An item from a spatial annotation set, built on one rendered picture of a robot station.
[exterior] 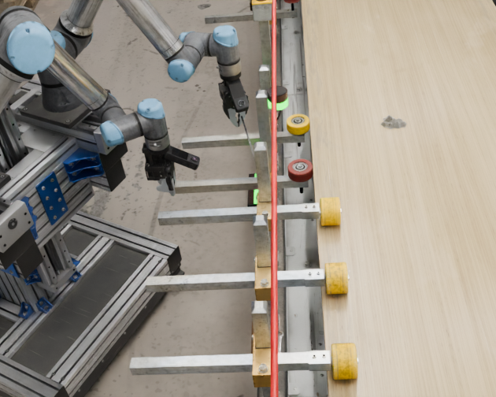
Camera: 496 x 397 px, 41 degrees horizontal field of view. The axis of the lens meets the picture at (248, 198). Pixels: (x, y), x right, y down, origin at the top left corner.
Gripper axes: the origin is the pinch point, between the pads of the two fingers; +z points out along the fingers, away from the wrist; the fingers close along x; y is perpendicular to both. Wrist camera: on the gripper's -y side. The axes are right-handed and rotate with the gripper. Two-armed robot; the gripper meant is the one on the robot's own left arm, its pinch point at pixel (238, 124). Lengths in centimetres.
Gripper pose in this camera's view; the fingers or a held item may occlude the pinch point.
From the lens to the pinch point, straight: 230.9
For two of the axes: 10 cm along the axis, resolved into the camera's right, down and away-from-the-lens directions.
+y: -3.1, -6.1, 7.3
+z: 1.0, 7.4, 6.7
